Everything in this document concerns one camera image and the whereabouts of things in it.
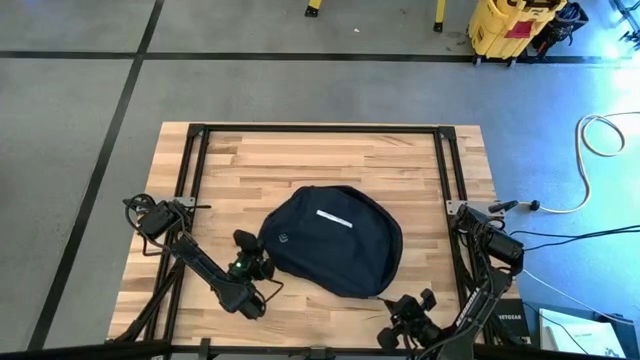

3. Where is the yellow tool cart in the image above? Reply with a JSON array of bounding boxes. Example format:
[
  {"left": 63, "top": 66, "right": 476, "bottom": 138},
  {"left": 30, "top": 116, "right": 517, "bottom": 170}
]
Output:
[{"left": 468, "top": 0, "right": 569, "bottom": 62}]

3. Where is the black spring clamp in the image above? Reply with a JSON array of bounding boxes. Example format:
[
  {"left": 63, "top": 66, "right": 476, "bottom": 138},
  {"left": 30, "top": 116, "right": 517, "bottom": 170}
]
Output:
[{"left": 488, "top": 199, "right": 521, "bottom": 215}]

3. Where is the black aluminium table frame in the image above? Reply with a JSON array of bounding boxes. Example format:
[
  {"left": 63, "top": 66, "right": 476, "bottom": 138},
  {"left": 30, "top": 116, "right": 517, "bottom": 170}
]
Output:
[{"left": 106, "top": 122, "right": 530, "bottom": 350}]

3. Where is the black tripod stand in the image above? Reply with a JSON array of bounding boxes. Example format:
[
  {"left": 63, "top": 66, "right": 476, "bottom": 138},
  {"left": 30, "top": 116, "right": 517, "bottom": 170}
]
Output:
[{"left": 617, "top": 0, "right": 640, "bottom": 49}]

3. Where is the thick white floor cable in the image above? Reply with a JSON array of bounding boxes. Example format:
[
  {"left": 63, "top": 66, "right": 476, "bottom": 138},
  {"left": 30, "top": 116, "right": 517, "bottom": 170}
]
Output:
[{"left": 519, "top": 112, "right": 640, "bottom": 215}]

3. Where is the white cardboard box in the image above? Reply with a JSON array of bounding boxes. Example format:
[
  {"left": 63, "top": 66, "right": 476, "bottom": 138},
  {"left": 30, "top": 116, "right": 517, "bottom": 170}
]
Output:
[{"left": 538, "top": 308, "right": 626, "bottom": 359}]

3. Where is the black bag beside cart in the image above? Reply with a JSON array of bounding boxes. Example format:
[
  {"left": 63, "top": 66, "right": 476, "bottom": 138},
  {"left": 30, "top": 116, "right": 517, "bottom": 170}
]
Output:
[{"left": 532, "top": 2, "right": 590, "bottom": 56}]

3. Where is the navy blue backpack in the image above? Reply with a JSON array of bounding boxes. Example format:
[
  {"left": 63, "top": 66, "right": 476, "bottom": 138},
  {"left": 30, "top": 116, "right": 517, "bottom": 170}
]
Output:
[{"left": 257, "top": 185, "right": 405, "bottom": 300}]

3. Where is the black Netgear switch box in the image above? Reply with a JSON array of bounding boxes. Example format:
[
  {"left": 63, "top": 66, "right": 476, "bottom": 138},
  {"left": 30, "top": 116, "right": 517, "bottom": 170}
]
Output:
[{"left": 494, "top": 298, "right": 531, "bottom": 342}]

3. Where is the thin white floor cable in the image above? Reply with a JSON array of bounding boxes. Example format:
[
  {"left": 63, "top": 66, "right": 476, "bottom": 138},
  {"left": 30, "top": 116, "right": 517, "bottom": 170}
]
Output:
[{"left": 519, "top": 267, "right": 624, "bottom": 324}]

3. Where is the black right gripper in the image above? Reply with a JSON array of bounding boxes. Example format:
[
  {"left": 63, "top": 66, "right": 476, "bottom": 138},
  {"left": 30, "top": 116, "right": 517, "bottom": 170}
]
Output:
[{"left": 376, "top": 288, "right": 439, "bottom": 352}]

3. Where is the black aluminium crossbeam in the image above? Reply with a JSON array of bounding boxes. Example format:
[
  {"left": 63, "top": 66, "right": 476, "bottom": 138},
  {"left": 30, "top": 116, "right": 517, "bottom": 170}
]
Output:
[{"left": 0, "top": 341, "right": 640, "bottom": 360}]

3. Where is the black floor cable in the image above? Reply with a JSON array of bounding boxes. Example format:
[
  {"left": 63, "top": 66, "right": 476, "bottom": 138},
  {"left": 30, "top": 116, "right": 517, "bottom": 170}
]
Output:
[{"left": 509, "top": 224, "right": 640, "bottom": 254}]

